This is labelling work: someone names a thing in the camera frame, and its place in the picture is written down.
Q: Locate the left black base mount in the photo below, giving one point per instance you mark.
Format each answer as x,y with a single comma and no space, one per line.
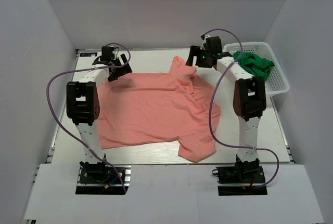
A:
101,179

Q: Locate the white plastic basket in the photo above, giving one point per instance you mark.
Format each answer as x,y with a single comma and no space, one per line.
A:
276,82

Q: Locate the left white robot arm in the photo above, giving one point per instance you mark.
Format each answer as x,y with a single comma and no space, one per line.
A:
83,106

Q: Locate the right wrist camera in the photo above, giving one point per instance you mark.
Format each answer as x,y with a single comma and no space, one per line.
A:
204,41

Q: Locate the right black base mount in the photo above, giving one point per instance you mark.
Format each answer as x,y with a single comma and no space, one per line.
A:
231,183

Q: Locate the pink t-shirt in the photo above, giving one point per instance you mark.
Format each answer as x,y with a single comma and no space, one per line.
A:
142,108

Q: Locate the green t-shirt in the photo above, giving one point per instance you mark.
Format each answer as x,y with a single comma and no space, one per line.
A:
254,64

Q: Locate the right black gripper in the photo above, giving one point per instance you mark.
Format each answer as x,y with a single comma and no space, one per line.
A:
195,53

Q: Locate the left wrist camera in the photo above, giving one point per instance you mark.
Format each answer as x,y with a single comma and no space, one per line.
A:
115,52

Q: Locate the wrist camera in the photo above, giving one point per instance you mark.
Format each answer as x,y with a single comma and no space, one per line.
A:
115,52
204,41

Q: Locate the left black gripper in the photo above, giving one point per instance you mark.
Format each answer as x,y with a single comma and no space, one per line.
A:
118,69

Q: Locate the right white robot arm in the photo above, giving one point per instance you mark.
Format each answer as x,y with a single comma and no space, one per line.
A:
249,98

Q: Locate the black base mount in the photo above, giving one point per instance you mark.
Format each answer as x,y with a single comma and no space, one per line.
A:
231,183
101,179

